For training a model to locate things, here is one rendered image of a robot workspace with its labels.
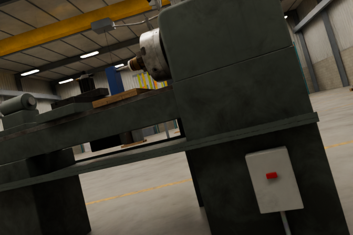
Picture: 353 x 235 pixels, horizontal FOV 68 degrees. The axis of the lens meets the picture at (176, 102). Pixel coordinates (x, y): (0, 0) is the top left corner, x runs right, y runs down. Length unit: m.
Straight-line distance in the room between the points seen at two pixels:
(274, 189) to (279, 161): 0.12
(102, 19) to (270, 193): 12.13
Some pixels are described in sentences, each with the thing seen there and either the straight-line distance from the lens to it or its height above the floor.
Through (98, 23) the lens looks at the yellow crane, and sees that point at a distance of 12.91.
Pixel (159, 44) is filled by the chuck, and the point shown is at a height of 1.09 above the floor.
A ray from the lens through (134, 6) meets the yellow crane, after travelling 12.80.
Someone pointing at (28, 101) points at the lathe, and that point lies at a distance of 2.19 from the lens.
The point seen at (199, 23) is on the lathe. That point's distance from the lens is 1.36.
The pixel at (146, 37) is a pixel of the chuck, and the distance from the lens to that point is 1.55.
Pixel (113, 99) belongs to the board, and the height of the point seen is 0.88.
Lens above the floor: 0.67
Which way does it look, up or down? 4 degrees up
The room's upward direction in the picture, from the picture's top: 15 degrees counter-clockwise
